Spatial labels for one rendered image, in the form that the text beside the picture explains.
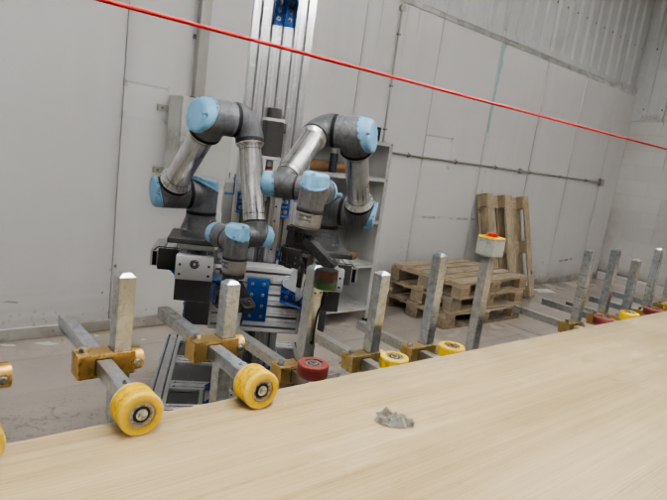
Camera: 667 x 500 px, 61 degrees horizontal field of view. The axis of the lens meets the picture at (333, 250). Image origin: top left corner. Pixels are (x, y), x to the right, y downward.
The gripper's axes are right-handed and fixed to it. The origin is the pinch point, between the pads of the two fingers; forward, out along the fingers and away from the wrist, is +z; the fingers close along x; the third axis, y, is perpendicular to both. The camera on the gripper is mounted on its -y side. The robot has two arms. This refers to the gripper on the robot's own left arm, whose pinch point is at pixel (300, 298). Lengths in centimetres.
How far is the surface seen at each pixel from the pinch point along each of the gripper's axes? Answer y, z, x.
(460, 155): -17, -56, -474
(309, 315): -6.0, 1.3, 9.7
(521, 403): -63, 8, 11
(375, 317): -20.9, 3.1, -10.3
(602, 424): -81, 7, 12
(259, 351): 7.7, 17.5, 3.6
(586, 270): -94, -12, -111
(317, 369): -13.0, 10.9, 19.5
